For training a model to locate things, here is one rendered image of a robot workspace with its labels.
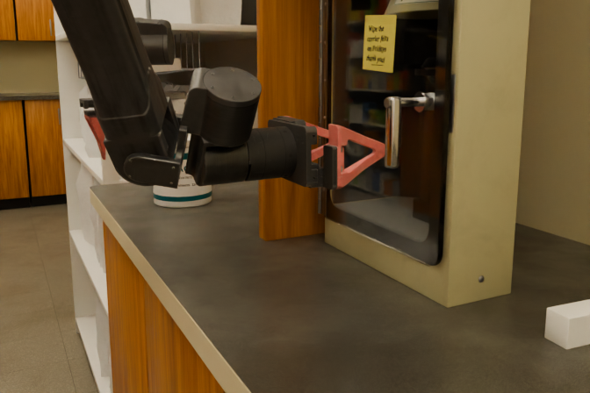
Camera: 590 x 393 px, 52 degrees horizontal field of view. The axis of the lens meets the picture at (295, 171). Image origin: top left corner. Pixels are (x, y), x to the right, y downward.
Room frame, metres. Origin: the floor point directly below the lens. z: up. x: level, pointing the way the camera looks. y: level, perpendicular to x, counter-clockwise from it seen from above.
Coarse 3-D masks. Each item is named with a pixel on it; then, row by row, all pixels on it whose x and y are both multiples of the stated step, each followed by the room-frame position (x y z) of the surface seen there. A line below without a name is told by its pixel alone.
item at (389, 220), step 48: (336, 0) 0.96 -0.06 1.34; (384, 0) 0.84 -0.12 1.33; (432, 0) 0.75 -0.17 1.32; (336, 48) 0.95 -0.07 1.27; (432, 48) 0.75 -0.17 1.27; (336, 96) 0.95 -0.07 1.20; (384, 96) 0.83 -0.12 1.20; (432, 96) 0.74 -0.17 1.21; (432, 144) 0.74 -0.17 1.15; (336, 192) 0.95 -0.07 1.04; (384, 192) 0.83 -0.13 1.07; (432, 192) 0.74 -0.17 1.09; (384, 240) 0.83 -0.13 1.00; (432, 240) 0.73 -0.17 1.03
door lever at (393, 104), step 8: (392, 96) 0.74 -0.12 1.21; (416, 96) 0.77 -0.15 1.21; (424, 96) 0.75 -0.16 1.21; (384, 104) 0.74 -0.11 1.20; (392, 104) 0.73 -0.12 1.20; (400, 104) 0.74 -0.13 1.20; (408, 104) 0.75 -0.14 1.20; (416, 104) 0.75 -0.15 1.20; (424, 104) 0.75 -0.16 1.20; (392, 112) 0.73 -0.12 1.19; (400, 112) 0.74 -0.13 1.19; (392, 120) 0.73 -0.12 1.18; (392, 128) 0.73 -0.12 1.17; (392, 136) 0.73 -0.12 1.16; (392, 144) 0.73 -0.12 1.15; (392, 152) 0.73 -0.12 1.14; (392, 160) 0.73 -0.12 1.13
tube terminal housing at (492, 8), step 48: (480, 0) 0.73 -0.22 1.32; (528, 0) 0.77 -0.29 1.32; (480, 48) 0.73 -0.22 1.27; (480, 96) 0.74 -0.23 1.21; (480, 144) 0.74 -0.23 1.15; (480, 192) 0.74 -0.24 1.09; (336, 240) 0.97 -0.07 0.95; (480, 240) 0.74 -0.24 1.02; (432, 288) 0.75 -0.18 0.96; (480, 288) 0.75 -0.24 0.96
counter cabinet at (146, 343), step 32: (128, 256) 1.21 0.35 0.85; (128, 288) 1.22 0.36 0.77; (128, 320) 1.24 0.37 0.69; (160, 320) 0.97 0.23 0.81; (128, 352) 1.26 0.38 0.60; (160, 352) 0.98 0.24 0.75; (192, 352) 0.80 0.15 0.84; (128, 384) 1.28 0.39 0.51; (160, 384) 0.99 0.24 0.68; (192, 384) 0.80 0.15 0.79
